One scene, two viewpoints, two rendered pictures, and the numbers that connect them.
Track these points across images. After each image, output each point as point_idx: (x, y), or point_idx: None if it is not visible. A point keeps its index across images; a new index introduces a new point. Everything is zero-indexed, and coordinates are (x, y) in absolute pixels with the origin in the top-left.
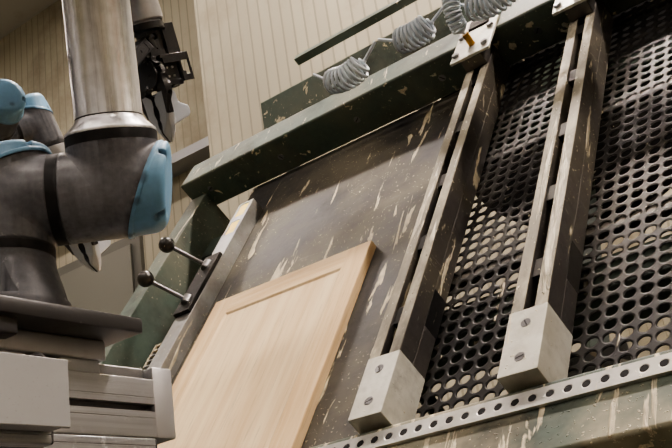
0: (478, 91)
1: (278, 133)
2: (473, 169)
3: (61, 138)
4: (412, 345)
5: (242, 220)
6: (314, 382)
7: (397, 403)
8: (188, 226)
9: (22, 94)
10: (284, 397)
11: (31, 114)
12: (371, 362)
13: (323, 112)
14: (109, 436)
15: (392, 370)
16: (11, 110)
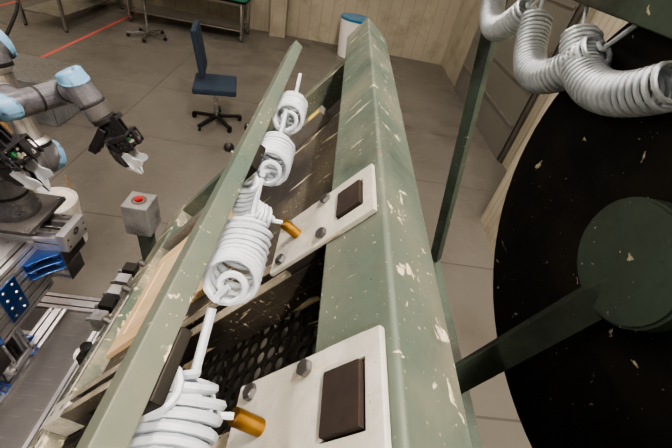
0: (241, 304)
1: (348, 66)
2: (187, 360)
3: (87, 106)
4: (73, 417)
5: (301, 128)
6: (133, 335)
7: (56, 428)
8: (327, 81)
9: (0, 112)
10: (142, 318)
11: (63, 89)
12: (69, 397)
13: (343, 91)
14: None
15: (52, 420)
16: (1, 121)
